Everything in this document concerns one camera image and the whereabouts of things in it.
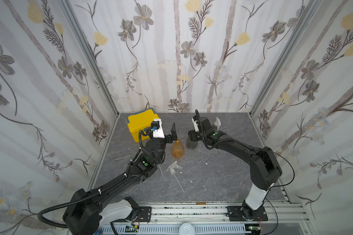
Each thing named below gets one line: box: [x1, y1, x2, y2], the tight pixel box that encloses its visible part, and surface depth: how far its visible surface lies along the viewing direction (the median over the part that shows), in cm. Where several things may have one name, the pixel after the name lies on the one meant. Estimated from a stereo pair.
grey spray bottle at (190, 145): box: [186, 136, 199, 150], surface depth 101 cm
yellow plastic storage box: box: [125, 107, 160, 143], surface depth 100 cm
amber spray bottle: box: [171, 137, 185, 159], surface depth 97 cm
